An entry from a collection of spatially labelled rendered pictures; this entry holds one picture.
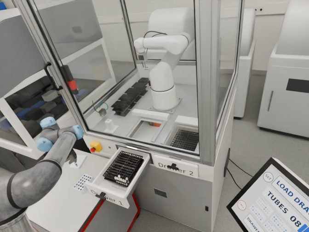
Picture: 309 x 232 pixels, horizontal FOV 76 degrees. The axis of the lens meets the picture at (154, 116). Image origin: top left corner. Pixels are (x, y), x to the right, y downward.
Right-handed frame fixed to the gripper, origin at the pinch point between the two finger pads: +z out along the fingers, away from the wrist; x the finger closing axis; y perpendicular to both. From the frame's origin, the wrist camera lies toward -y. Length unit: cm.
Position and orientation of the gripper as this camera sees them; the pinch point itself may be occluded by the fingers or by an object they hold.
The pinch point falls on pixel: (75, 159)
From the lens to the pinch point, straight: 141.9
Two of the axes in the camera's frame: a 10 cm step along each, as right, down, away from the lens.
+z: 1.5, 7.9, 6.0
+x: 8.8, 1.6, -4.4
